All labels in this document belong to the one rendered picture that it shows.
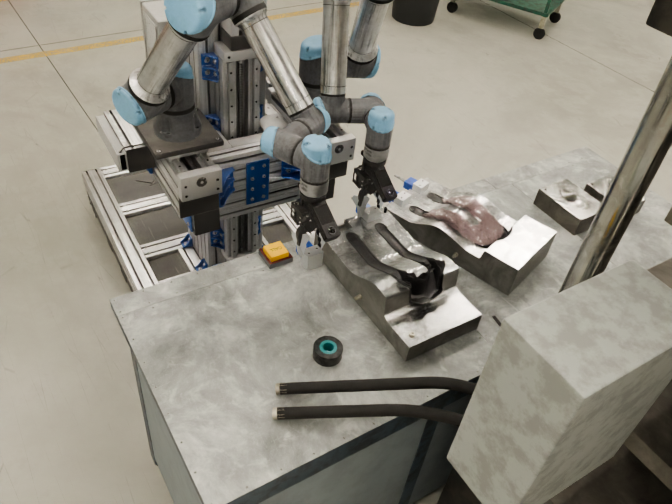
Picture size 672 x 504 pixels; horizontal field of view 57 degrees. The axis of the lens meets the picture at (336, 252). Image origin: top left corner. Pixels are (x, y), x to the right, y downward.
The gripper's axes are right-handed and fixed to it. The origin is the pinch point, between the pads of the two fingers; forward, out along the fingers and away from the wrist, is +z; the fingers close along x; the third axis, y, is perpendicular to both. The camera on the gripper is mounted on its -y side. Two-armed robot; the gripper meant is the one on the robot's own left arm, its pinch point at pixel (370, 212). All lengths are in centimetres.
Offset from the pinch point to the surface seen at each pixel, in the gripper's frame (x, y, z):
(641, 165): 7, -76, -69
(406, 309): 11.8, -36.7, 3.9
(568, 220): -67, -27, 7
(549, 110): -263, 133, 91
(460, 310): -2.3, -43.8, 4.3
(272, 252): 33.3, 3.0, 6.6
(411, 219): -14.5, -4.1, 4.8
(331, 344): 35, -36, 7
